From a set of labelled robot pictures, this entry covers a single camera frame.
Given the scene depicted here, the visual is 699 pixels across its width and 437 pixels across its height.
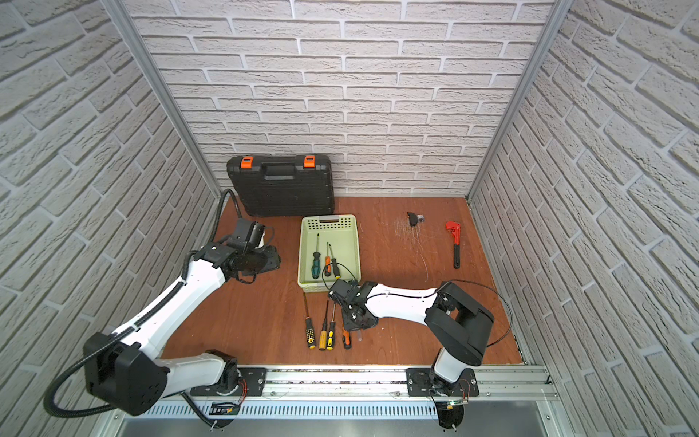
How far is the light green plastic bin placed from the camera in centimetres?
96

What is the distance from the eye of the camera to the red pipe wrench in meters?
1.02

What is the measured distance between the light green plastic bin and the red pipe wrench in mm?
389
